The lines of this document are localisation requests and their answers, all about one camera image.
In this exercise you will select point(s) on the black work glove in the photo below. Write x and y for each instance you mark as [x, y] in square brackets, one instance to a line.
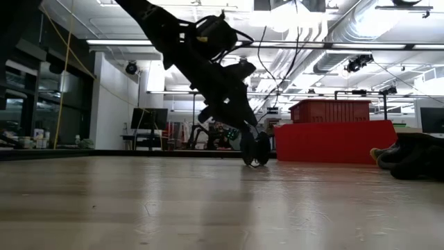
[416, 159]

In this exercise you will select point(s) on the long ceiling light strip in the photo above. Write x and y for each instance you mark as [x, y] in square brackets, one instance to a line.
[118, 42]

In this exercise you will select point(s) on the black monitor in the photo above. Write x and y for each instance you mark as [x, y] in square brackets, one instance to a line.
[433, 119]
[149, 118]

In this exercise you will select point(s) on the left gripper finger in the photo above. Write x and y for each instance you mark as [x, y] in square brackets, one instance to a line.
[225, 111]
[244, 100]

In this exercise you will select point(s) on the red slatted plastic crate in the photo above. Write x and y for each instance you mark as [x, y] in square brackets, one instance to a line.
[329, 111]

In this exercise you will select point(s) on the white shelf container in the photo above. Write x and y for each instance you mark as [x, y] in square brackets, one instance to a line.
[39, 137]

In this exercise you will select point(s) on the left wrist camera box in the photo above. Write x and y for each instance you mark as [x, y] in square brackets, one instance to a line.
[216, 36]

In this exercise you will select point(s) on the black ceiling-mounted device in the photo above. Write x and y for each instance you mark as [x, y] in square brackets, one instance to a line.
[359, 63]

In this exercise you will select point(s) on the black ceiling rail fixture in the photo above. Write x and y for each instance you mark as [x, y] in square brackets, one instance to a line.
[404, 7]

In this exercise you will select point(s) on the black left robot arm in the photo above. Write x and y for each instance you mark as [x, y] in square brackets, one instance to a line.
[149, 17]

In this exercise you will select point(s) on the person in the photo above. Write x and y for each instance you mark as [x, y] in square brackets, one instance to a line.
[216, 139]

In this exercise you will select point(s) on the black background robot arm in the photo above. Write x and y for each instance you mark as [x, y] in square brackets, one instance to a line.
[194, 137]
[233, 133]

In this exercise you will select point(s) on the black background rig frame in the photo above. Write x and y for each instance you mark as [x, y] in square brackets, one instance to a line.
[385, 104]
[193, 107]

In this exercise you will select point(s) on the red plastic bin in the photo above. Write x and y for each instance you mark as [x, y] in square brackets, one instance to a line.
[333, 142]

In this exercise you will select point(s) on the black aluminium table frame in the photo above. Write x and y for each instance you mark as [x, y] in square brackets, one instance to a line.
[52, 154]

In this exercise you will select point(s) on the round black ceiling device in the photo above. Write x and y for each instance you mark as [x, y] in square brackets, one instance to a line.
[243, 61]
[131, 68]

